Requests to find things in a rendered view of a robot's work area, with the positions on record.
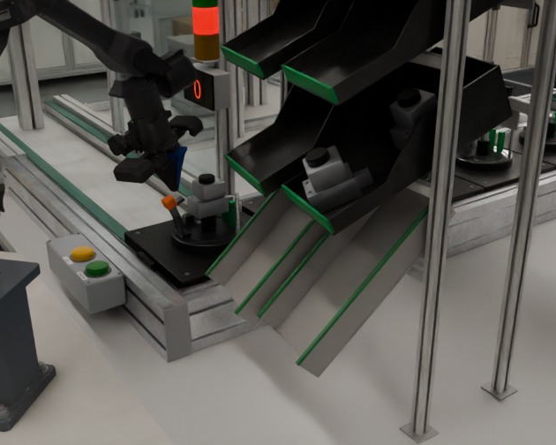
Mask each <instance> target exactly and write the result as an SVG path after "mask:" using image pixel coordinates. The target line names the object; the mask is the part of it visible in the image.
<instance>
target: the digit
mask: <svg viewBox="0 0 556 445"><path fill-rule="evenodd" d="M192 99H193V100H194V101H195V102H199V103H201V104H203V105H204V99H203V80H202V75H201V74H199V73H198V78H197V81H196V82H195V83H194V84H192Z"/></svg>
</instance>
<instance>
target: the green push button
mask: <svg viewBox="0 0 556 445"><path fill-rule="evenodd" d="M108 272H109V264H108V263H107V262H106V261H102V260H97V261H93V262H90V263H88V264H87V265H86V273H87V274H88V275H93V276H98V275H104V274H106V273H108Z"/></svg>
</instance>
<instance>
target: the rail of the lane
mask: <svg viewBox="0 0 556 445"><path fill-rule="evenodd" d="M13 157H14V158H11V157H10V156H6V157H3V160H4V166H5V167H6V169H4V170H5V175H6V181H7V185H8V186H9V187H8V192H9V195H10V196H11V197H12V198H13V199H14V200H15V201H16V203H17V204H18V205H19V206H20V207H21V208H22V209H23V210H24V211H25V212H26V213H27V214H28V215H29V216H30V218H31V219H32V220H33V221H34V222H35V223H36V224H37V225H38V226H39V227H40V228H41V229H42V230H43V231H44V233H45V234H46V235H47V236H48V237H49V238H50V239H51V240H52V239H56V238H62V237H66V236H69V235H72V234H76V233H81V234H82V235H83V236H84V237H85V238H86V239H87V240H88V241H89V242H91V243H92V244H93V245H94V246H95V247H96V248H97V249H98V250H99V251H100V252H101V253H102V254H103V255H104V256H105V257H106V258H107V259H108V260H109V261H111V262H112V263H113V264H114V265H115V266H116V267H117V268H118V269H119V270H120V271H121V272H122V273H123V274H124V282H125V290H126V299H127V303H126V304H123V305H119V306H116V309H117V310H118V312H120V313H121V314H122V315H123V316H124V317H125V319H127V320H128V321H129V322H130V324H131V325H132V326H133V327H134V328H135V329H136V330H137V331H138V332H139V333H140V334H141V335H142V336H143V337H144V338H145V340H146V341H147V342H148V343H149V344H150V345H151V346H152V347H153V348H154V349H155V350H156V351H157V352H158V353H159V355H160V356H161V357H162V358H163V359H164V360H165V361H166V362H167V363H169V362H172V361H174V360H177V359H180V358H183V357H186V356H189V355H191V354H192V345H191V331H190V316H189V303H188V301H186V300H185V299H184V298H183V297H182V296H181V295H180V294H178V293H177V292H176V291H175V290H174V289H173V288H171V287H170V286H169V285H168V284H167V283H166V282H165V281H163V280H162V279H161V278H160V277H159V276H158V275H157V274H156V273H155V272H156V268H155V263H154V262H153V261H152V260H151V259H149V258H148V257H147V256H146V255H145V254H144V253H143V252H137V256H136V255H135V254H133V253H132V252H131V251H130V250H129V249H128V248H127V247H125V246H124V245H123V244H122V243H121V242H120V241H119V240H117V239H116V238H115V237H114V236H113V235H112V234H110V233H109V232H108V231H107V230H106V229H105V228H104V227H102V226H101V225H100V224H99V223H98V222H97V221H95V219H94V218H93V217H92V216H91V215H90V214H88V213H87V212H86V211H85V210H84V209H83V208H82V207H80V206H79V205H78V204H77V203H76V202H75V201H74V200H72V199H71V198H70V197H69V196H68V195H67V194H66V193H64V192H63V191H62V190H61V189H60V188H59V187H58V186H56V185H55V184H54V183H53V182H52V181H51V180H49V179H48V178H47V177H46V176H45V175H44V174H43V173H41V172H40V171H39V170H38V169H37V168H36V167H34V166H33V164H32V163H30V162H29V161H28V160H27V159H26V158H25V157H24V156H23V155H22V154H20V155H14V156H13Z"/></svg>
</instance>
